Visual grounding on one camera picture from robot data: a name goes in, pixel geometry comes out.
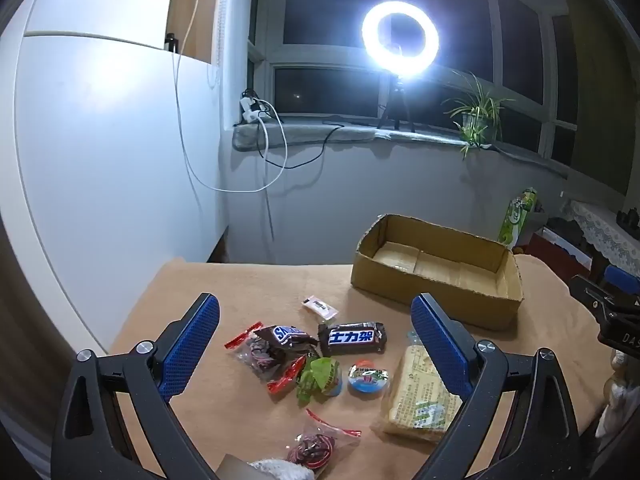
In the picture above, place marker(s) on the green printed bag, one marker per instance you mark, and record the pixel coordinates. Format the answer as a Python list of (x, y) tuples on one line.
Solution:
[(515, 215)]

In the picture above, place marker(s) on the potted spider plant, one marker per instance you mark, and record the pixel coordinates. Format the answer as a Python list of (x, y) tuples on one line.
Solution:
[(475, 112)]

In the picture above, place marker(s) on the clear packet with red ends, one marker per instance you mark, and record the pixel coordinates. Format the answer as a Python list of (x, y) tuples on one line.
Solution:
[(312, 447), (257, 360)]

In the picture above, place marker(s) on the white lace tablecloth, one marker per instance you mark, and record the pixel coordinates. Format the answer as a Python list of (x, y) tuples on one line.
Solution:
[(600, 230)]

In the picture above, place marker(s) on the round jelly cup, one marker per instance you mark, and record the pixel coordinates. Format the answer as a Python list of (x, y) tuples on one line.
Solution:
[(367, 379)]

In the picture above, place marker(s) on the brown chocolate bar white label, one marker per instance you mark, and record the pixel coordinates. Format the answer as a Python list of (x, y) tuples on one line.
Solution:
[(352, 338)]

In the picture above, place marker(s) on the red box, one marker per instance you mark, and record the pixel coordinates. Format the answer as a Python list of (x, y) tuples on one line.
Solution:
[(555, 260)]

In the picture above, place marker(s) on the cardboard box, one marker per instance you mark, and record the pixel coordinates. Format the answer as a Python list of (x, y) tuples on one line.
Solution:
[(435, 290)]

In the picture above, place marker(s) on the black tripod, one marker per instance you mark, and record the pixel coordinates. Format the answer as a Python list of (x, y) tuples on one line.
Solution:
[(395, 107)]

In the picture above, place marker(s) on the green candy packet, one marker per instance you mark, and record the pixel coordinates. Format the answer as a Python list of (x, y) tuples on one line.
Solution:
[(320, 377)]

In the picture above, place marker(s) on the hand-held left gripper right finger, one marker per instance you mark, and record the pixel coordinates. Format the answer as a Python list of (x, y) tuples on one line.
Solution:
[(440, 340)]

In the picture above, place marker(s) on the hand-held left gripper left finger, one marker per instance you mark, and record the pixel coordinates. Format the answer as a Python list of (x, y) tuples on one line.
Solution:
[(192, 345)]

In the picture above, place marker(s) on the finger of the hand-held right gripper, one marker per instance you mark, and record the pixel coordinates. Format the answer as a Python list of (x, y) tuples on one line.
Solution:
[(622, 276), (595, 292)]

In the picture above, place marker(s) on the white power strip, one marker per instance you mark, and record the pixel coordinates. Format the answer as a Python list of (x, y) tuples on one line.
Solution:
[(250, 109)]

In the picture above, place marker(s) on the grey windowsill cover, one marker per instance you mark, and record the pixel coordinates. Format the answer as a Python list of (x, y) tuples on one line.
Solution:
[(300, 135)]

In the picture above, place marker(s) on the white fluffy cloth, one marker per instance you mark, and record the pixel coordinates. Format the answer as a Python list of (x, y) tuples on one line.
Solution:
[(280, 470)]

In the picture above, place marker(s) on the wooden cabinet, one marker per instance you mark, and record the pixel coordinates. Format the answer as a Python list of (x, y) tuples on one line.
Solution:
[(197, 5)]

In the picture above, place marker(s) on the window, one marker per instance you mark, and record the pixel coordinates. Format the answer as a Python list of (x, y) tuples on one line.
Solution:
[(320, 10)]

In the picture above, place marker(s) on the yellow cracker packet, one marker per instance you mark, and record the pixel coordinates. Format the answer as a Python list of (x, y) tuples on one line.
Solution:
[(415, 400)]

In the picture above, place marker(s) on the brown chocolate bar blue lettering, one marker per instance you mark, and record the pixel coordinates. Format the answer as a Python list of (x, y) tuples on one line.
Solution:
[(290, 336)]

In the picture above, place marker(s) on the pink candy packet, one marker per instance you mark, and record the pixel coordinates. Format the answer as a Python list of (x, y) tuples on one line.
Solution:
[(320, 306)]

